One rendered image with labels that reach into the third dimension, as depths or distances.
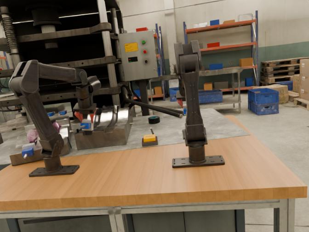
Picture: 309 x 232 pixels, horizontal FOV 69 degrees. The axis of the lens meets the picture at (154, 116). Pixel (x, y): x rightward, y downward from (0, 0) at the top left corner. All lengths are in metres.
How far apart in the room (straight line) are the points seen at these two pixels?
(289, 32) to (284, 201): 7.57
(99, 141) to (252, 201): 0.77
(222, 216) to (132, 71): 1.30
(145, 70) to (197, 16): 6.01
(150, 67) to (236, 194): 1.45
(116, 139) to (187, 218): 0.61
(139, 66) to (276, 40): 6.51
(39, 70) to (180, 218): 1.04
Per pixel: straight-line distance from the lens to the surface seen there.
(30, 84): 0.94
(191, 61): 0.84
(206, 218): 1.44
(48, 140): 1.00
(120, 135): 1.19
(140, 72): 1.99
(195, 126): 0.86
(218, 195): 0.76
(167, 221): 1.42
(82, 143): 1.24
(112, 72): 1.89
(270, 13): 8.14
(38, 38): 2.17
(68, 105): 2.07
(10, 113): 6.61
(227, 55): 7.83
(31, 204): 0.92
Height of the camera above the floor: 1.19
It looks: 13 degrees down
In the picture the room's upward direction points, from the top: 7 degrees counter-clockwise
